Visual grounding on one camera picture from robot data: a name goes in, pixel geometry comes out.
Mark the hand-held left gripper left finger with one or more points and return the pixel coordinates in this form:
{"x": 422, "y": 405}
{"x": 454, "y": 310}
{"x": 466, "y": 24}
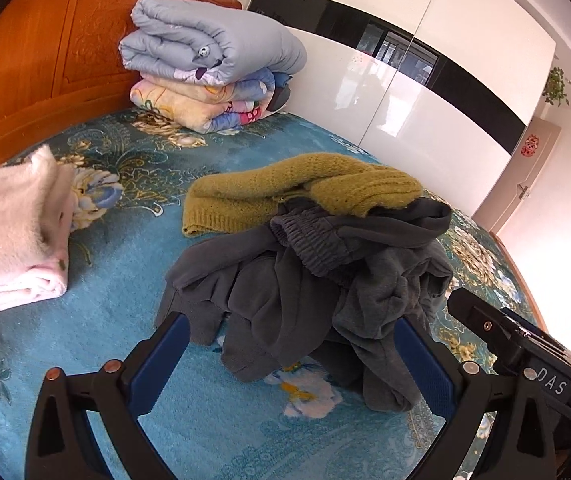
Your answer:
{"x": 158, "y": 360}

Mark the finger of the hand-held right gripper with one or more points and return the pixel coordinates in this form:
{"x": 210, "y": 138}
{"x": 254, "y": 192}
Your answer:
{"x": 480, "y": 322}

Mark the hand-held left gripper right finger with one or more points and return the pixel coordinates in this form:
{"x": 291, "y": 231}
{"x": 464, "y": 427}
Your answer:
{"x": 425, "y": 360}

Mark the grey pants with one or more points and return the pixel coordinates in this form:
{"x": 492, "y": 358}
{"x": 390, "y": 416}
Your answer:
{"x": 385, "y": 305}

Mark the dark grey sweatshirt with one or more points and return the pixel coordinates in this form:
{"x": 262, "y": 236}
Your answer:
{"x": 245, "y": 280}

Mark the olive green knit sweater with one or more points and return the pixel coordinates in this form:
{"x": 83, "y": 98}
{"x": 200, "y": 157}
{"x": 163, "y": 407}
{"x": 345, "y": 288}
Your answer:
{"x": 245, "y": 192}

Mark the teal floral bed blanket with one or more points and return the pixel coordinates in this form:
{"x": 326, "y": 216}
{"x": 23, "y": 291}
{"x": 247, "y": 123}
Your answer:
{"x": 115, "y": 270}

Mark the white door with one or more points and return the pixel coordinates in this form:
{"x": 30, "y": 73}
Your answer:
{"x": 525, "y": 175}

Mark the red door decoration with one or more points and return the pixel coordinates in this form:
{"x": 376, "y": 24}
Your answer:
{"x": 530, "y": 145}

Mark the folded pink blanket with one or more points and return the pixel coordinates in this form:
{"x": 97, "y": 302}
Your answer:
{"x": 10, "y": 230}

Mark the white wardrobe with black stripe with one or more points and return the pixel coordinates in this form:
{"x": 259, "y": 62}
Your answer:
{"x": 415, "y": 85}

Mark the hanging green plant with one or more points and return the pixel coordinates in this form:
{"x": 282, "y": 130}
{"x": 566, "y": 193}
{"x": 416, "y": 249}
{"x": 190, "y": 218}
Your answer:
{"x": 557, "y": 87}

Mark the folded floral blanket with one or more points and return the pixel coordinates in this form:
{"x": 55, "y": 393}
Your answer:
{"x": 200, "y": 100}

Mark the wooden headboard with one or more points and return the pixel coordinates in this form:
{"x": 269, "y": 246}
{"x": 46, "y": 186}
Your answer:
{"x": 50, "y": 55}

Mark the folded light blue quilt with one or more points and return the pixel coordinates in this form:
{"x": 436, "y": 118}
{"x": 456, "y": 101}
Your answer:
{"x": 225, "y": 42}

